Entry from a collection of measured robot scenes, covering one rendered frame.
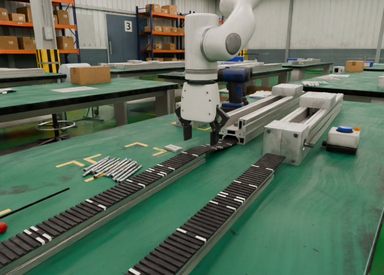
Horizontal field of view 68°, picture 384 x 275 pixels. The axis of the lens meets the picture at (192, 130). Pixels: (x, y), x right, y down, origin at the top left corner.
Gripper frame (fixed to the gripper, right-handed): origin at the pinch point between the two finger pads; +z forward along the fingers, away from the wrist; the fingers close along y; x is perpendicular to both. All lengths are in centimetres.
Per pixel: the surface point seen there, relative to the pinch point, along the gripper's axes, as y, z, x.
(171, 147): -11.7, 5.7, 2.2
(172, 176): 1.5, 5.5, -14.7
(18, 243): 0.0, 3.1, -48.6
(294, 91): 5, -4, 76
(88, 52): -974, -14, 708
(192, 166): 2.1, 5.3, -7.3
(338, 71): -11, 3, 358
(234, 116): -2.2, -0.9, 25.8
